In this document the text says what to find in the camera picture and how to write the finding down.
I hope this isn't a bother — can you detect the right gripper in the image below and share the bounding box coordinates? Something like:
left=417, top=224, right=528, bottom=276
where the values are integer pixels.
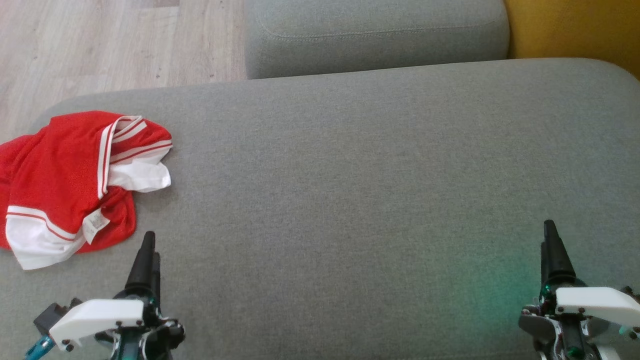
left=518, top=220, right=640, bottom=360

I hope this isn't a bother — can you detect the small grey sofa cushion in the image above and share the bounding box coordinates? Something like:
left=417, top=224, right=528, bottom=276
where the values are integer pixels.
left=244, top=0, right=511, bottom=81

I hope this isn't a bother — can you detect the red basketball jersey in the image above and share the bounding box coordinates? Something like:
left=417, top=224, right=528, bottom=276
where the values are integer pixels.
left=0, top=110, right=174, bottom=271

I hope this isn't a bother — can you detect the yellow sofa backrest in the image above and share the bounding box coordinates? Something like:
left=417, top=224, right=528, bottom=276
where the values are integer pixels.
left=504, top=0, right=640, bottom=81

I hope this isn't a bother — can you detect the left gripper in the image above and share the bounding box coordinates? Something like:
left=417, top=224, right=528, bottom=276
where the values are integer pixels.
left=49, top=231, right=186, bottom=360

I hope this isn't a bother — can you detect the black cable with teal plug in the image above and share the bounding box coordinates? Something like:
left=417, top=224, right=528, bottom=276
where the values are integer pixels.
left=24, top=335, right=56, bottom=360

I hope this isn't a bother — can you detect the large grey sofa cushion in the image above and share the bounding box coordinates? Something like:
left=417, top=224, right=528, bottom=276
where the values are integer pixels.
left=0, top=57, right=640, bottom=360

